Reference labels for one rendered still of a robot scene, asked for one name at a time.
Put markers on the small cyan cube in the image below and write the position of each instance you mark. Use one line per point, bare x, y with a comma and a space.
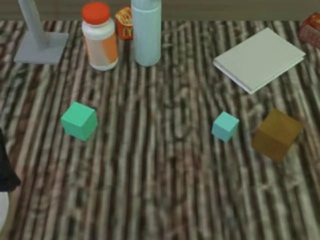
224, 126

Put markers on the green cube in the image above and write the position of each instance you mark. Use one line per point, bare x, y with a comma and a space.
78, 121

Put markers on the brown cube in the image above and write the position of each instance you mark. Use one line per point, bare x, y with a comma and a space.
275, 136

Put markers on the pale blue cylinder bottle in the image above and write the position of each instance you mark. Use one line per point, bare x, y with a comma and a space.
146, 32

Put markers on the white bottle with orange cap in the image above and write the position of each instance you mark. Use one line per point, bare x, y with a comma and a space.
100, 40

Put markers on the red french fries box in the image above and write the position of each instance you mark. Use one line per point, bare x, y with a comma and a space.
124, 26

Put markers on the white closed book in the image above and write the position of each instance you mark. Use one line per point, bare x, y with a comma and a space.
260, 58

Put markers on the grey stand with flat base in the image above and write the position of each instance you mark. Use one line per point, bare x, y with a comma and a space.
38, 40

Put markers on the red brown bread loaf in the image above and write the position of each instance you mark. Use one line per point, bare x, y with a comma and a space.
310, 31

